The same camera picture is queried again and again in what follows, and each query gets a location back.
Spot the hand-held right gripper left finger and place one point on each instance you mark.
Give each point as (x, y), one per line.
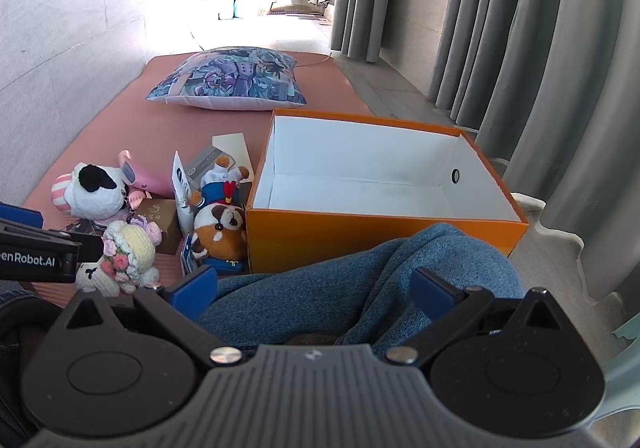
(192, 290)

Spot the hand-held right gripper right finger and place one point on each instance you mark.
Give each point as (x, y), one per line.
(432, 290)

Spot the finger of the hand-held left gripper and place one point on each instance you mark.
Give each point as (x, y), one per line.
(20, 216)
(90, 247)

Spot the orange cardboard box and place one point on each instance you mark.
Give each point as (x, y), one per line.
(350, 233)

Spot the grey card box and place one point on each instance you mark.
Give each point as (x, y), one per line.
(202, 162)

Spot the dark printed card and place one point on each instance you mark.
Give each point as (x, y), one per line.
(82, 227)

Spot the person's left leg blue jeans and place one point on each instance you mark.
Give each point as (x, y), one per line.
(15, 292)

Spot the person's leg blue jeans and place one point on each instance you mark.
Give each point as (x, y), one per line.
(350, 288)
(15, 292)

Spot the crochet flower doll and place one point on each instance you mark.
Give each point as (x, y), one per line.
(127, 248)

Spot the blue white paper tag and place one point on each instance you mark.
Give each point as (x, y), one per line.
(189, 253)

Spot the white plush with black patch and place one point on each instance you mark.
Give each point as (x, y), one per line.
(90, 200)

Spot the red panda plush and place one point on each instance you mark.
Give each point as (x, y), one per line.
(220, 233)

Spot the small brown box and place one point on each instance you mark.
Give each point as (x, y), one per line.
(162, 223)

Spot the person's right leg blue jeans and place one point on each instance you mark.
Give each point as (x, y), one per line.
(350, 288)

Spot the pink selfie stick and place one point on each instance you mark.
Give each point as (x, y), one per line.
(150, 180)

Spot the blue white packet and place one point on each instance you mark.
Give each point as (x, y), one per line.
(181, 188)

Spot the pink foam mat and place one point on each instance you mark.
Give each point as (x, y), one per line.
(100, 127)

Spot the white fluffy rug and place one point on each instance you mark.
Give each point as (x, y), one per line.
(555, 273)

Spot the white curved foam piece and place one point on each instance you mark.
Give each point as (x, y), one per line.
(235, 145)

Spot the pale green plastic stool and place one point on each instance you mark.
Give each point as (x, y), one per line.
(625, 368)

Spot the printed cartoon pillow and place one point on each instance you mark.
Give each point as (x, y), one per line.
(225, 77)

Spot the wide grey curtain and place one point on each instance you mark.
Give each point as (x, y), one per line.
(560, 52)

